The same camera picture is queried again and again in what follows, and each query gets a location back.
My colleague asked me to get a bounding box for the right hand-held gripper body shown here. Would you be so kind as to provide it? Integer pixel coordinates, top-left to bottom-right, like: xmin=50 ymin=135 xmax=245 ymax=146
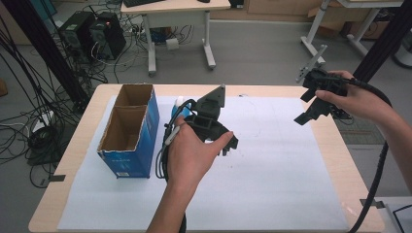
xmin=295 ymin=44 xmax=352 ymax=120

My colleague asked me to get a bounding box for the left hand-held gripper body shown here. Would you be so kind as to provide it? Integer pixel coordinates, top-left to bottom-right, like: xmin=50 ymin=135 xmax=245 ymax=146
xmin=185 ymin=83 xmax=228 ymax=144

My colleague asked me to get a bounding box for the blue bottle with white cap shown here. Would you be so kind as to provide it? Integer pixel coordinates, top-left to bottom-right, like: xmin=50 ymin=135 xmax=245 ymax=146
xmin=171 ymin=95 xmax=192 ymax=120

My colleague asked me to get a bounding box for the blue cardboard box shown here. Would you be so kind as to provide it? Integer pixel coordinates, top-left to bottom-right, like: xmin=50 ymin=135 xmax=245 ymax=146
xmin=96 ymin=83 xmax=160 ymax=180

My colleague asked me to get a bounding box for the person's right hand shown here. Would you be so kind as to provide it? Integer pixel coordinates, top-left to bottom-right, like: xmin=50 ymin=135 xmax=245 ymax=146
xmin=314 ymin=69 xmax=395 ymax=126

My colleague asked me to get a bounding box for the person's left hand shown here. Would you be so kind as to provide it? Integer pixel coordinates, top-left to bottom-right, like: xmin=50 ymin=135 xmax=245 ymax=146
xmin=165 ymin=116 xmax=235 ymax=188

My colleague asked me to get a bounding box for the white paper sheet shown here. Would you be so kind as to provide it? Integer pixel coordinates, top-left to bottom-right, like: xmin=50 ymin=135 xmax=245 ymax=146
xmin=57 ymin=94 xmax=350 ymax=232

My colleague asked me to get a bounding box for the white power adapter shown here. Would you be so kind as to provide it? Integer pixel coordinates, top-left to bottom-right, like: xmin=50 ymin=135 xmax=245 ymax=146
xmin=165 ymin=37 xmax=180 ymax=51

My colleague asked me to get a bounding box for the white desk with wooden top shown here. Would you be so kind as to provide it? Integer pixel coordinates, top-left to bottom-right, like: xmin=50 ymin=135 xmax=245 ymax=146
xmin=120 ymin=0 xmax=231 ymax=78

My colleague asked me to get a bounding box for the black computer tower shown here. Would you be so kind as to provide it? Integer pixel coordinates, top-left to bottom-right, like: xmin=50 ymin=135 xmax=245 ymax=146
xmin=58 ymin=11 xmax=95 ymax=63
xmin=88 ymin=12 xmax=127 ymax=61

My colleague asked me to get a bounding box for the black keyboard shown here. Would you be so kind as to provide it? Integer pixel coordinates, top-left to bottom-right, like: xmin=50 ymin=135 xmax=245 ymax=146
xmin=122 ymin=0 xmax=166 ymax=9

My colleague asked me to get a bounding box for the white power strip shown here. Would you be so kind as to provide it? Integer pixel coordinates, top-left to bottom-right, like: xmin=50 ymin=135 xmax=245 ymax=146
xmin=31 ymin=110 xmax=55 ymax=133

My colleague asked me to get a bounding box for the grey cable connector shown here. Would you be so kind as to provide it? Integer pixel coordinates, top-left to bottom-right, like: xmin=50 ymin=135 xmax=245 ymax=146
xmin=164 ymin=125 xmax=181 ymax=147

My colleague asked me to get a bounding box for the white desk frame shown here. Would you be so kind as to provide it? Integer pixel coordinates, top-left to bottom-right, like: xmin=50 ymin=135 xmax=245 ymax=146
xmin=299 ymin=0 xmax=404 ymax=66

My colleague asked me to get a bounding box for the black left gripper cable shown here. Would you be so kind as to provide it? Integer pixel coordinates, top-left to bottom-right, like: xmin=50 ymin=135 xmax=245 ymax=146
xmin=154 ymin=98 xmax=198 ymax=233

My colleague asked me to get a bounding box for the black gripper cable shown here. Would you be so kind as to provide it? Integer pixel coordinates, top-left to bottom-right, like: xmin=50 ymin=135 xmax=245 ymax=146
xmin=336 ymin=76 xmax=394 ymax=233
xmin=154 ymin=98 xmax=198 ymax=233

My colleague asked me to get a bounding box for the black metal post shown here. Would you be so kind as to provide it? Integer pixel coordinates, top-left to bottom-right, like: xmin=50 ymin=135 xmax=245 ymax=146
xmin=2 ymin=0 xmax=89 ymax=112
xmin=352 ymin=0 xmax=412 ymax=83

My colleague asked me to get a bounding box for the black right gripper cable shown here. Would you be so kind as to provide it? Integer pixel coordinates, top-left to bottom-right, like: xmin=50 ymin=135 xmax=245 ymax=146
xmin=336 ymin=76 xmax=394 ymax=233

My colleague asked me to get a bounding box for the dark table clamp bracket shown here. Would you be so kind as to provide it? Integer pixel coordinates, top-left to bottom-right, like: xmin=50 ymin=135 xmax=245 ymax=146
xmin=39 ymin=174 xmax=67 ymax=187
xmin=359 ymin=198 xmax=386 ymax=210

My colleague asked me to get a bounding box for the white board with black cable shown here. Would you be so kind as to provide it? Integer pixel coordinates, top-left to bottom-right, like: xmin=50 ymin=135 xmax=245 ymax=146
xmin=374 ymin=195 xmax=412 ymax=233

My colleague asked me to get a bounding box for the bundle of black floor cables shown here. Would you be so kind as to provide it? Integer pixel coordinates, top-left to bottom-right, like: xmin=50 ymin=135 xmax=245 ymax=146
xmin=0 ymin=13 xmax=110 ymax=189

